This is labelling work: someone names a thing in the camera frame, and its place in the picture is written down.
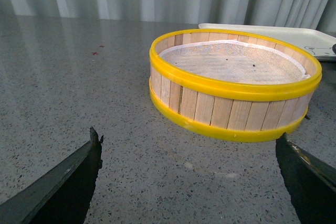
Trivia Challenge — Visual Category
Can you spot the white mesh steamer liner cloth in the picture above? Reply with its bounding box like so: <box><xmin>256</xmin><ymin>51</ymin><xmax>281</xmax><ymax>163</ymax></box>
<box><xmin>159</xmin><ymin>40</ymin><xmax>310</xmax><ymax>84</ymax></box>

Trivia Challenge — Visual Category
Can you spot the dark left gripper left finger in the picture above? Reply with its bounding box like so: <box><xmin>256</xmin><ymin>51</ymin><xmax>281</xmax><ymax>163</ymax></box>
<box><xmin>1</xmin><ymin>127</ymin><xmax>103</xmax><ymax>223</ymax></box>

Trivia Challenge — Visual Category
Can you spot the white rectangular plastic tray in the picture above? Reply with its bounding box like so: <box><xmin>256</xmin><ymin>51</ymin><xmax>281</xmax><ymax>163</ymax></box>
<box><xmin>198</xmin><ymin>23</ymin><xmax>335</xmax><ymax>62</ymax></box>

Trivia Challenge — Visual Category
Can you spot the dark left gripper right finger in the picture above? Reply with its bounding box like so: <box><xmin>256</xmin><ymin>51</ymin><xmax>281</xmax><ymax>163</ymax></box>
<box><xmin>276</xmin><ymin>133</ymin><xmax>335</xmax><ymax>223</ymax></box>

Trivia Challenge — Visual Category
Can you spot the yellow rimmed wooden steamer basket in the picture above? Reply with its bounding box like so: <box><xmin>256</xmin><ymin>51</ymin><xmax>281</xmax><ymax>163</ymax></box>
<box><xmin>149</xmin><ymin>29</ymin><xmax>322</xmax><ymax>142</ymax></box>

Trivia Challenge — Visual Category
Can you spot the brown plate with black rim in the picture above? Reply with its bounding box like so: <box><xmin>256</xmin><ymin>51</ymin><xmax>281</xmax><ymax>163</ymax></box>
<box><xmin>332</xmin><ymin>44</ymin><xmax>336</xmax><ymax>54</ymax></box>

